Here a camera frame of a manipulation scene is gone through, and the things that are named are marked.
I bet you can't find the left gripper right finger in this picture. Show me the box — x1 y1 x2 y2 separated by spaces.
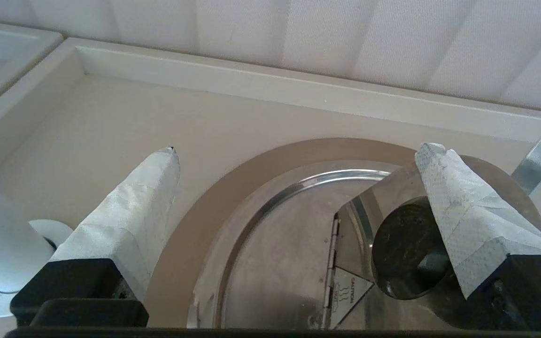
415 142 541 329

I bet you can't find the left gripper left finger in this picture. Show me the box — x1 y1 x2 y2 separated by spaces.
10 146 181 329

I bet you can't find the steel hinged lid black knob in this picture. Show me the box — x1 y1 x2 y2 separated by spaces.
188 155 541 329

